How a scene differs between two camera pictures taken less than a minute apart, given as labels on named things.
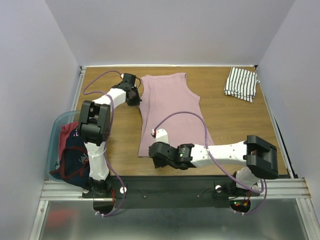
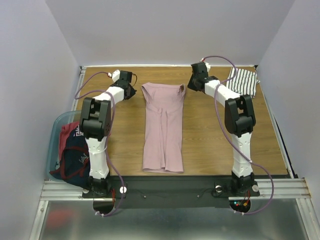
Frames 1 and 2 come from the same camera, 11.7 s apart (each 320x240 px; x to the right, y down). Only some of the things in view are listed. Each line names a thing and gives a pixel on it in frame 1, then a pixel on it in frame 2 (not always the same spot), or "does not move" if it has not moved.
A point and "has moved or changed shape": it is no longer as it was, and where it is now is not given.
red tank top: (63, 136) does not move
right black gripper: (157, 153) to (191, 84)
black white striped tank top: (241, 84) does not move
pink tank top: (164, 95) has moved or changed shape
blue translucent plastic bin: (53, 150) does not move
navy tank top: (74, 167) does not move
